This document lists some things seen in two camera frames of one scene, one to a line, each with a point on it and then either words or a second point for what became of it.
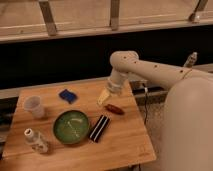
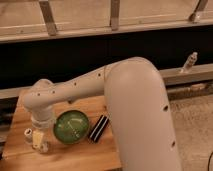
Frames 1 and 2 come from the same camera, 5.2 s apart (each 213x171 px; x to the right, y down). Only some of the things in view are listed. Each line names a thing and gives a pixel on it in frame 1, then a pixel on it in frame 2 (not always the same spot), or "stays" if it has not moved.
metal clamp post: x=191 y=60 stays
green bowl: x=71 y=127 stays
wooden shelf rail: x=27 y=20 stays
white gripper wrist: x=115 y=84 → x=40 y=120
